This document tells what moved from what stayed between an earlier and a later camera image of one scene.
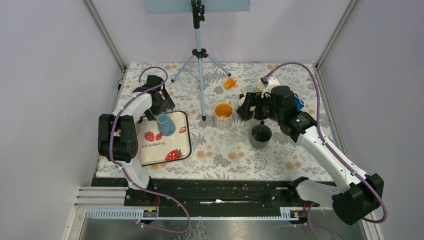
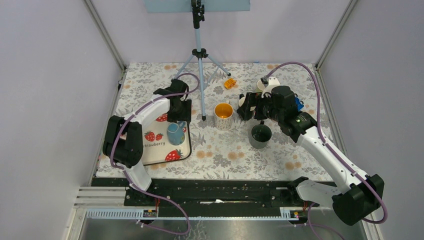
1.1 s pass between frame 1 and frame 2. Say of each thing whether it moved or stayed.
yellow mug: stayed
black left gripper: moved
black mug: stayed
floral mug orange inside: stayed
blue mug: moved
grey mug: stayed
